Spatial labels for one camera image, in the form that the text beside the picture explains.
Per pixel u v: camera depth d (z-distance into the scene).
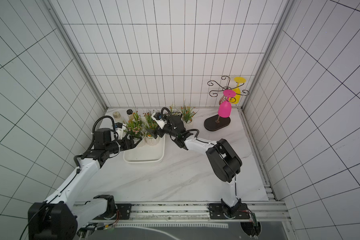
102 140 0.61
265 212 0.74
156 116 0.71
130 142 0.71
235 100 0.79
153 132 0.74
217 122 1.07
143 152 0.95
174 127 0.67
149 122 1.00
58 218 0.38
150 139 0.90
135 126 0.91
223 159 0.53
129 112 1.04
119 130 0.73
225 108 0.92
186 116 0.99
